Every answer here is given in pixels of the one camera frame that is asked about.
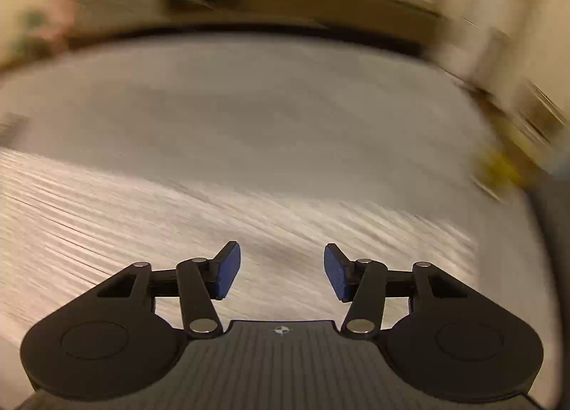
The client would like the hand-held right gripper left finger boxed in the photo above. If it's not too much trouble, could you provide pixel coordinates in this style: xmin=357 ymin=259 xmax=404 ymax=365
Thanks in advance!
xmin=96 ymin=241 xmax=242 ymax=339

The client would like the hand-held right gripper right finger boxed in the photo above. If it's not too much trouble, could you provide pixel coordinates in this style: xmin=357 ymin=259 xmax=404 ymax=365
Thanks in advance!
xmin=323 ymin=243 xmax=464 ymax=340

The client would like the yellow object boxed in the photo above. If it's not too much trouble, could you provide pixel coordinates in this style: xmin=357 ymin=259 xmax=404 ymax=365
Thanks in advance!
xmin=472 ymin=145 xmax=530 ymax=201

